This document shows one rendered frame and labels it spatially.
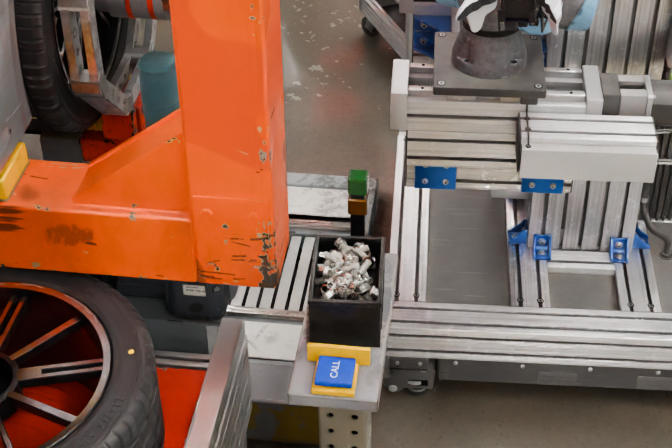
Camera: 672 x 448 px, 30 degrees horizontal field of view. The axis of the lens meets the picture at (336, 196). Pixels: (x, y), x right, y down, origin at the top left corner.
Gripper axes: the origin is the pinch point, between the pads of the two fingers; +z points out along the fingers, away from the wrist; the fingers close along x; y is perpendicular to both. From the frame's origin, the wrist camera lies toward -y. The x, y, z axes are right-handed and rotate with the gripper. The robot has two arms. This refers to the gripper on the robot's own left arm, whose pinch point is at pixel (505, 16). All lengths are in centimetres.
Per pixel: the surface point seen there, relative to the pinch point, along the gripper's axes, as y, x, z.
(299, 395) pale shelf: 74, 41, 11
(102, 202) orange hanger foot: 44, 82, -3
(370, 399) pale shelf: 75, 28, 8
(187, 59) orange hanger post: 13, 57, -5
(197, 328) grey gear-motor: 92, 81, -22
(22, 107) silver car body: 30, 101, -13
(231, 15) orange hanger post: 4.9, 48.3, -6.8
